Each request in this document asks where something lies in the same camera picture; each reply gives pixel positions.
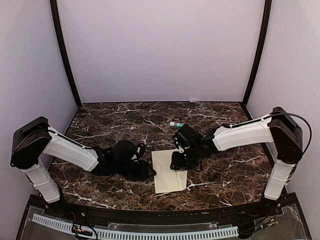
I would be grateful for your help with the black right frame post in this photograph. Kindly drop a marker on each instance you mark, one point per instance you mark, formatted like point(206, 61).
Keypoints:
point(259, 51)

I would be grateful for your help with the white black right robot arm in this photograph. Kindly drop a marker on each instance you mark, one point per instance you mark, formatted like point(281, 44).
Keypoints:
point(278, 127)

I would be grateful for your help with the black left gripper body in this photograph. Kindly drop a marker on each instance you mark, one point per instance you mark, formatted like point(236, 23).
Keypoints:
point(137, 174)

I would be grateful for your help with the black left frame post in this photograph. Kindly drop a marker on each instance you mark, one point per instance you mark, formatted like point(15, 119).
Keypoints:
point(63, 51)

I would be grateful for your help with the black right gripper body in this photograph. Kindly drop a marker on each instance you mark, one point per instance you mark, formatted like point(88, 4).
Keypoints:
point(186, 161)

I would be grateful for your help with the green white glue stick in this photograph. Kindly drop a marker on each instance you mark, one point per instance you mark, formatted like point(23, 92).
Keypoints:
point(176, 124)

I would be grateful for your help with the beige paper envelope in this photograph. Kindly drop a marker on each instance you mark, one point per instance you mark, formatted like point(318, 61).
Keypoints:
point(167, 180)

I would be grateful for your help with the white slotted cable duct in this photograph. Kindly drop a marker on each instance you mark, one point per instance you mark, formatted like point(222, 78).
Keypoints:
point(134, 232)

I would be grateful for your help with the black frame post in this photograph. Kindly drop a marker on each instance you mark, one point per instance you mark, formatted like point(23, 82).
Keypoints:
point(259, 51)
point(63, 51)

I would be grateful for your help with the black front table rail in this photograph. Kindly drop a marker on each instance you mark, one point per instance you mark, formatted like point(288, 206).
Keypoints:
point(231, 215)

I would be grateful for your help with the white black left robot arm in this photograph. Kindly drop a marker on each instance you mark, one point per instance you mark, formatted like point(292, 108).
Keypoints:
point(38, 138)

